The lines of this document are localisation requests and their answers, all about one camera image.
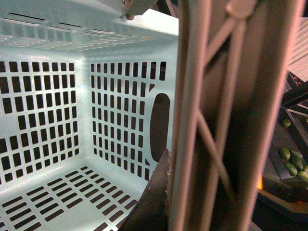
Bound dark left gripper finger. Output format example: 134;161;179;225
119;149;171;231

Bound light blue plastic basket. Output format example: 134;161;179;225
0;0;179;231

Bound green cucumbers pile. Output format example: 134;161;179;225
278;118;308;181

